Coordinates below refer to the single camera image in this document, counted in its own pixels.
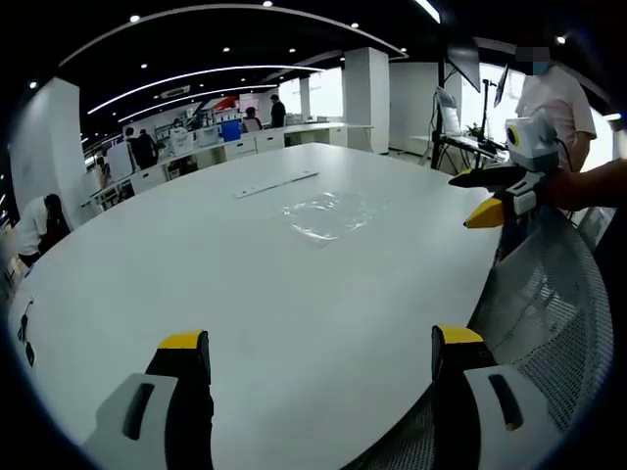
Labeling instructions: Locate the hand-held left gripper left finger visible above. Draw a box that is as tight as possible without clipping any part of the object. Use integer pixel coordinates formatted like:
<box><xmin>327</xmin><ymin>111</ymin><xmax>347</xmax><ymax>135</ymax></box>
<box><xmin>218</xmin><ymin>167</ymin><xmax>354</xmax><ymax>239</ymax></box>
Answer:
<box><xmin>80</xmin><ymin>330</ymin><xmax>216</xmax><ymax>470</ymax></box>

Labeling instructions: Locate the grey mesh office chair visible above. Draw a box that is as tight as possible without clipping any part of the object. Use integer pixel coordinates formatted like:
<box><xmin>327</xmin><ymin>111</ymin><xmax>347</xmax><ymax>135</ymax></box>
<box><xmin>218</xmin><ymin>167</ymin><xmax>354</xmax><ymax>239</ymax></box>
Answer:
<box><xmin>342</xmin><ymin>205</ymin><xmax>616</xmax><ymax>470</ymax></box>

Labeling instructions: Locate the clear crinkled food packaging bag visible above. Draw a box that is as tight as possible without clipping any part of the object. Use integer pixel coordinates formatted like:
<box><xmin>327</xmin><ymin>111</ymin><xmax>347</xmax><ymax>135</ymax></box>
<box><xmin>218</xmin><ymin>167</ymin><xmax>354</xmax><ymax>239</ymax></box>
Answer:
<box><xmin>279</xmin><ymin>196</ymin><xmax>355</xmax><ymax>250</ymax></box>

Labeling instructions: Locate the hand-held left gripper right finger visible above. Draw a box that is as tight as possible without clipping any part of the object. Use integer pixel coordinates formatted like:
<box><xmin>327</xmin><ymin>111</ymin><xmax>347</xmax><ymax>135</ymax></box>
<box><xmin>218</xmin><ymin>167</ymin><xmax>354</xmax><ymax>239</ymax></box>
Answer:
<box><xmin>430</xmin><ymin>322</ymin><xmax>564</xmax><ymax>470</ymax></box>

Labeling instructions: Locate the white pillar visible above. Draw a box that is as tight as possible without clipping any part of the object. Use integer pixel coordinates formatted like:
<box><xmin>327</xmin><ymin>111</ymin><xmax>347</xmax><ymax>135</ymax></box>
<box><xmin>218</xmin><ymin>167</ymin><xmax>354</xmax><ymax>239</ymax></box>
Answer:
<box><xmin>342</xmin><ymin>47</ymin><xmax>391</xmax><ymax>154</ymax></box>
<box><xmin>9</xmin><ymin>77</ymin><xmax>87</xmax><ymax>231</ymax></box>

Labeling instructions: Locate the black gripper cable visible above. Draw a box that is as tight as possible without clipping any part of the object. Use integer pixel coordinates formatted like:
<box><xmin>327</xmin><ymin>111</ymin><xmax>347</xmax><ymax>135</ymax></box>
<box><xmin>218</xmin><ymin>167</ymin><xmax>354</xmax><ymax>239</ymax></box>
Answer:
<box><xmin>552</xmin><ymin>135</ymin><xmax>575</xmax><ymax>172</ymax></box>

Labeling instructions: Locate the white flat strip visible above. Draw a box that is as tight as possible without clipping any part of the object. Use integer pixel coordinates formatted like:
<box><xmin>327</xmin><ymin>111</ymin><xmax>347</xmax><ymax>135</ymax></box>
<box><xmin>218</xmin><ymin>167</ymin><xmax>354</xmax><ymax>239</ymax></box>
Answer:
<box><xmin>233</xmin><ymin>169</ymin><xmax>320</xmax><ymax>200</ymax></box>

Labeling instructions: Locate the black stand table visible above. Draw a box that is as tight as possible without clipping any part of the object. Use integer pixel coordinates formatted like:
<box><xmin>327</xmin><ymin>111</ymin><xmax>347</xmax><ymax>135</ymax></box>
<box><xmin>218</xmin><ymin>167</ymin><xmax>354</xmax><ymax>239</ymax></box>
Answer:
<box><xmin>429</xmin><ymin>131</ymin><xmax>509</xmax><ymax>173</ymax></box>

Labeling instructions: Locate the long white counter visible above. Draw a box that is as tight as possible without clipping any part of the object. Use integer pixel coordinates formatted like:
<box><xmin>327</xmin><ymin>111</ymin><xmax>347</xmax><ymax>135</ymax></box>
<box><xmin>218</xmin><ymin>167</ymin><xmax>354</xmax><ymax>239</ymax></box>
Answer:
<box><xmin>87</xmin><ymin>121</ymin><xmax>350</xmax><ymax>207</ymax></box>

